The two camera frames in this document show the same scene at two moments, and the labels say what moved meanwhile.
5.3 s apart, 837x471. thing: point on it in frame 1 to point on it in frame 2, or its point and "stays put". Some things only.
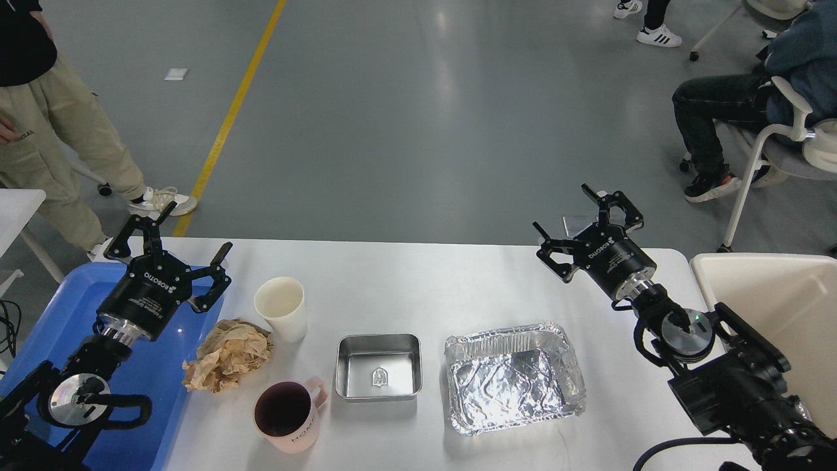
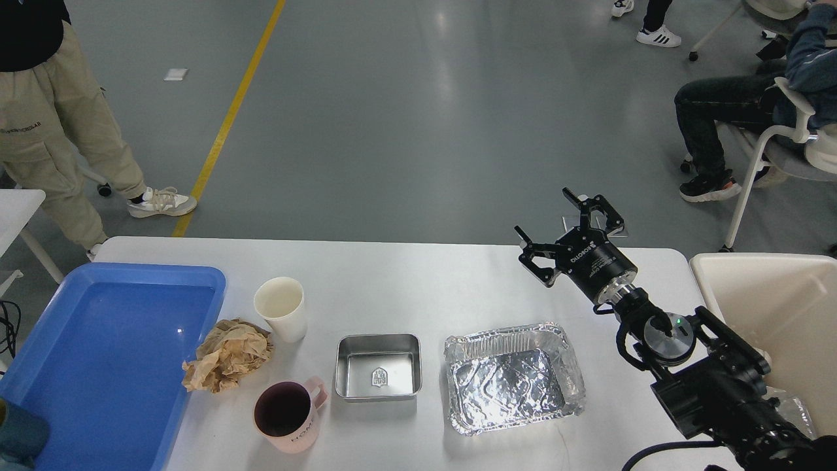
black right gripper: (604, 251) to (598, 265)
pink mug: (286, 414) stays put
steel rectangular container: (378, 367) stays put
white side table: (17, 208) stays put
